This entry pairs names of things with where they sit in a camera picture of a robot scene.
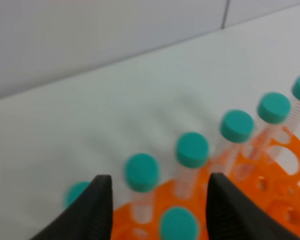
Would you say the teal-capped tube second row left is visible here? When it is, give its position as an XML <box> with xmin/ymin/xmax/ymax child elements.
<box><xmin>63</xmin><ymin>181</ymin><xmax>90</xmax><ymax>209</ymax></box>

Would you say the teal-capped test tube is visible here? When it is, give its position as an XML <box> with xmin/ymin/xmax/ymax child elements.
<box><xmin>159</xmin><ymin>206</ymin><xmax>200</xmax><ymax>240</ymax></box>

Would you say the teal-capped tube leftmost back row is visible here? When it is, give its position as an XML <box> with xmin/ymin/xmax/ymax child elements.
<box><xmin>123</xmin><ymin>153</ymin><xmax>160</xmax><ymax>224</ymax></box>

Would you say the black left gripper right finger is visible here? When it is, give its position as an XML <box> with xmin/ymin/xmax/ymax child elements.
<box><xmin>205</xmin><ymin>173</ymin><xmax>300</xmax><ymax>240</ymax></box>

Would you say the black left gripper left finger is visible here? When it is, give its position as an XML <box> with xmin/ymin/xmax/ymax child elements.
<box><xmin>32</xmin><ymin>174</ymin><xmax>114</xmax><ymax>240</ymax></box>

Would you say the orange test tube rack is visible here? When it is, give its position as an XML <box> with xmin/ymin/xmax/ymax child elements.
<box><xmin>111</xmin><ymin>136</ymin><xmax>300</xmax><ymax>240</ymax></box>

